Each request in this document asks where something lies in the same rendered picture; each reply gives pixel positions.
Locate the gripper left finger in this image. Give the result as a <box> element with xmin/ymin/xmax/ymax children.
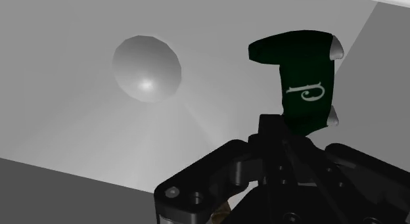
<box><xmin>153</xmin><ymin>114</ymin><xmax>290</xmax><ymax>224</ymax></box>

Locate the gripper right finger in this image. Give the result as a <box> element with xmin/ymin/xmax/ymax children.
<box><xmin>288</xmin><ymin>135</ymin><xmax>410</xmax><ymax>224</ymax></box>

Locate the dark green object with grey knobs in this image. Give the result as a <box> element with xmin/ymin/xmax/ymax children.
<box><xmin>248</xmin><ymin>30</ymin><xmax>345</xmax><ymax>137</ymax></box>

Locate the grey ball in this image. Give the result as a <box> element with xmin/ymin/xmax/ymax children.
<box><xmin>112</xmin><ymin>35</ymin><xmax>183</xmax><ymax>103</ymax></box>

